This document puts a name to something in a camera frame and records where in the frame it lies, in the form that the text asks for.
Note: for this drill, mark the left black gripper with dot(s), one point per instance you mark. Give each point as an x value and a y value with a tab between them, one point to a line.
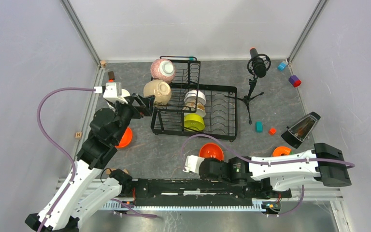
138	112

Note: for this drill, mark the orange bowl tier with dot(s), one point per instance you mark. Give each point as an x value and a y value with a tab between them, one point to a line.
126	139

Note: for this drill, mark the orange bowl rack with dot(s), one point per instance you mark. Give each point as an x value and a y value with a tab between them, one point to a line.
211	150

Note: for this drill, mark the white bowl grey rim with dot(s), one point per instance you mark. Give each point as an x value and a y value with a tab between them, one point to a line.
125	93

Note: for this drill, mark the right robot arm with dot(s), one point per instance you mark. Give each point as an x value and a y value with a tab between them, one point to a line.
323	163

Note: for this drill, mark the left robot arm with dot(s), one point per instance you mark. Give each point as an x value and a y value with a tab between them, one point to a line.
67	211

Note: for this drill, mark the white bowl behind rack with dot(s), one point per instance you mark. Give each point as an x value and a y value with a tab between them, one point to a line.
195	95

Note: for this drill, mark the beige ceramic bowl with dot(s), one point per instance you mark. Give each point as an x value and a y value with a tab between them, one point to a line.
160	89

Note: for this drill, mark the pink floral bowl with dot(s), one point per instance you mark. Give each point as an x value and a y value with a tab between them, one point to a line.
163	69

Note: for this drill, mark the brown block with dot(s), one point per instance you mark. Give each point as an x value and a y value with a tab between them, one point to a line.
111	76

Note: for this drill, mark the lime green bowl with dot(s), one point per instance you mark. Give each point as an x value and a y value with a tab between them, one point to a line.
193	122

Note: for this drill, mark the patterned cream bowl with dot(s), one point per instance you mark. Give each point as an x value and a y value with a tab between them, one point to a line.
197	106

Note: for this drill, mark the wooden letter cube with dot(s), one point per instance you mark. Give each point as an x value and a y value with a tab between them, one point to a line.
78	135

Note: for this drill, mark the teal block on table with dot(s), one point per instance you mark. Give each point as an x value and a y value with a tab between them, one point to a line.
258	126

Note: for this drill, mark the black microphone on tripod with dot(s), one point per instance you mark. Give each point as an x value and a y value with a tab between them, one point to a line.
257	66

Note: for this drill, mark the small orange cube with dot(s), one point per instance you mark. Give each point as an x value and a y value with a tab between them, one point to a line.
272	131

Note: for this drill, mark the orange curved block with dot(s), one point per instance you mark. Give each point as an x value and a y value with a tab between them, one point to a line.
282	151

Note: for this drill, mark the blue block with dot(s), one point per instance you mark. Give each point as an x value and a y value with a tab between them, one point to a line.
282	65

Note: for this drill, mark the purple red block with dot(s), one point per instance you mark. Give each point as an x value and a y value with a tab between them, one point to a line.
294	81

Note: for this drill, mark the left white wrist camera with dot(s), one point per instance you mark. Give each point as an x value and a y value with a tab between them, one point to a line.
113	92

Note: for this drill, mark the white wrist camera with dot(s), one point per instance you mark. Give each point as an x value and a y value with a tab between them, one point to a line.
192	164
113	92

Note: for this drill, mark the black wire dish rack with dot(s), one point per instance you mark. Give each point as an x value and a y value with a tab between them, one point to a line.
221	106

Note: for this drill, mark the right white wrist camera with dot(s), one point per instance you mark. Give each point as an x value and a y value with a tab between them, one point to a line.
192	164

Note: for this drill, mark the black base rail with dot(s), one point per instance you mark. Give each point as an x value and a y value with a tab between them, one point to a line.
196	192

